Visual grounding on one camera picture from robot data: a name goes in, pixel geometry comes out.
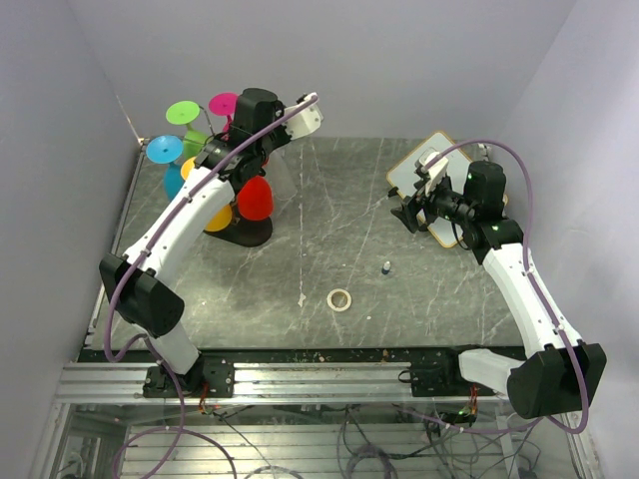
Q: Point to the red plastic wine glass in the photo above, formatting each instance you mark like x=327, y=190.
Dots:
x=255, y=200

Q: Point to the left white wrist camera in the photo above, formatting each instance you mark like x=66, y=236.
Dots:
x=307, y=121

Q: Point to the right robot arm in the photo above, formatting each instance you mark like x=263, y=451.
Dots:
x=560, y=371

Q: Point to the white tape roll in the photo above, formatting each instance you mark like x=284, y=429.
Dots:
x=339, y=300

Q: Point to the pink plastic wine glass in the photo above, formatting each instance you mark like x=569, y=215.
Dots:
x=224, y=105

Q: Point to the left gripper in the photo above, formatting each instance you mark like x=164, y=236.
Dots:
x=286, y=136

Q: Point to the green plastic wine glass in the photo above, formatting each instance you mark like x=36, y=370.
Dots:
x=185, y=113

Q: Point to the orange plastic wine glass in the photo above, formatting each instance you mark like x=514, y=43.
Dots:
x=223, y=217

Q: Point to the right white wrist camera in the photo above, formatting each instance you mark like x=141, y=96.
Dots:
x=431, y=168

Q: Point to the white board yellow rim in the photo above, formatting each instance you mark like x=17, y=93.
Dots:
x=403, y=177

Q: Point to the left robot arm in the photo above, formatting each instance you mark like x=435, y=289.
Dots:
x=138, y=282

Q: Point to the aluminium mounting rail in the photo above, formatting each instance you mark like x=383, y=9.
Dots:
x=313, y=378

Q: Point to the clear plastic cup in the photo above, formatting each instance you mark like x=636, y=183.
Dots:
x=279, y=177

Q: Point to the blue plastic wine glass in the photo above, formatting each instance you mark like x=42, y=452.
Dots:
x=167, y=150

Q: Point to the copper wire glass rack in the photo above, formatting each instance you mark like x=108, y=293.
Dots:
x=245, y=233

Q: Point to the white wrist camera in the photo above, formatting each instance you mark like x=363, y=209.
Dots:
x=307, y=121
x=431, y=168

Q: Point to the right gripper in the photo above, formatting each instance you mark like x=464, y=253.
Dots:
x=420, y=200

